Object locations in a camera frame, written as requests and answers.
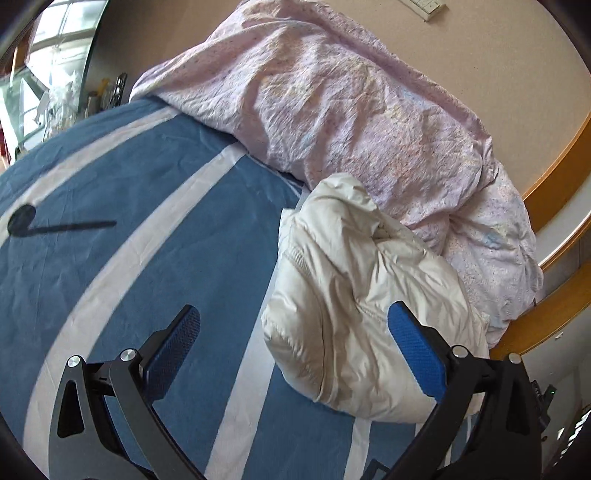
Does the white light switch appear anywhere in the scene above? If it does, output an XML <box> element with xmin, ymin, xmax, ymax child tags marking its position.
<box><xmin>405</xmin><ymin>0</ymin><xmax>447</xmax><ymax>21</ymax></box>

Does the blue striped bed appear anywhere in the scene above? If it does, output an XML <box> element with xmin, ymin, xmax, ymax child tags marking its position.
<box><xmin>0</xmin><ymin>99</ymin><xmax>467</xmax><ymax>480</ymax></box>

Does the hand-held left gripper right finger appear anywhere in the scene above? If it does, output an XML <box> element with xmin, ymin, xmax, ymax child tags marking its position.
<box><xmin>387</xmin><ymin>301</ymin><xmax>542</xmax><ymax>480</ymax></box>

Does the pink floral duvet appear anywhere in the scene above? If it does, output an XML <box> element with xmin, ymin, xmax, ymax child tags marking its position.
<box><xmin>128</xmin><ymin>0</ymin><xmax>546</xmax><ymax>348</ymax></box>

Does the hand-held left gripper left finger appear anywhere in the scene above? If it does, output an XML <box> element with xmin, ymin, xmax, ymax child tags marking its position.
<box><xmin>48</xmin><ymin>305</ymin><xmax>206</xmax><ymax>480</ymax></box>

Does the white puffer jacket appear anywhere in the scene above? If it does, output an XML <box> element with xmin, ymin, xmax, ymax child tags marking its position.
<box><xmin>261</xmin><ymin>173</ymin><xmax>491</xmax><ymax>424</ymax></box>

